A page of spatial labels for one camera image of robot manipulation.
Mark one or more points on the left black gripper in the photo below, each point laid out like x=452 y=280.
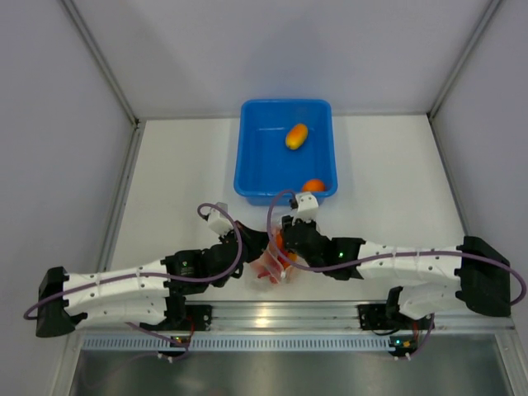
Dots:
x=255 y=240

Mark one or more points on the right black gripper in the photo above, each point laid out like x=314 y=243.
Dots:
x=287 y=222

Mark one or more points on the clear zip top bag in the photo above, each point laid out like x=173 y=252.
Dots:
x=265 y=284

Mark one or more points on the red fake chili pepper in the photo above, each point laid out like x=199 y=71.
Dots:
x=275 y=269

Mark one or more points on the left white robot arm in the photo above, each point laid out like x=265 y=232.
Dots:
x=152 y=296

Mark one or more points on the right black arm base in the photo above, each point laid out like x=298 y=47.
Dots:
x=373 y=317

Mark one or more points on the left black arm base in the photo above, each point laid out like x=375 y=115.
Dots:
x=189 y=317

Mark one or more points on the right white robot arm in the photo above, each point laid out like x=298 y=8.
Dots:
x=472 y=275

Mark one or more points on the orange yellow fake fruit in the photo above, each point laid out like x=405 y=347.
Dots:
x=281 y=247

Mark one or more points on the blue plastic bin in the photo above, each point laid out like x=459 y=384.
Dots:
x=265 y=166

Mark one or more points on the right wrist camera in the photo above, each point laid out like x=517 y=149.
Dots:
x=304 y=207

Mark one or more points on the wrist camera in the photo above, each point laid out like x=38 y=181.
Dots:
x=218 y=222
x=304 y=207

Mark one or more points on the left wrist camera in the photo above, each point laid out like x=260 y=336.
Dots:
x=218 y=222

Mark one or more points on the aluminium rail frame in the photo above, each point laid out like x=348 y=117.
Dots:
x=245 y=315

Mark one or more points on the slotted cable duct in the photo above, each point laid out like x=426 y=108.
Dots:
x=202 y=342

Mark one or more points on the left aluminium corner post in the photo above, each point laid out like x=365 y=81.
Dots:
x=75 y=16

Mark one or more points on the aluminium corner post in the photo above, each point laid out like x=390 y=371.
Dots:
x=475 y=36
x=75 y=16

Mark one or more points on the right aluminium corner post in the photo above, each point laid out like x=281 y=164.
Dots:
x=475 y=36

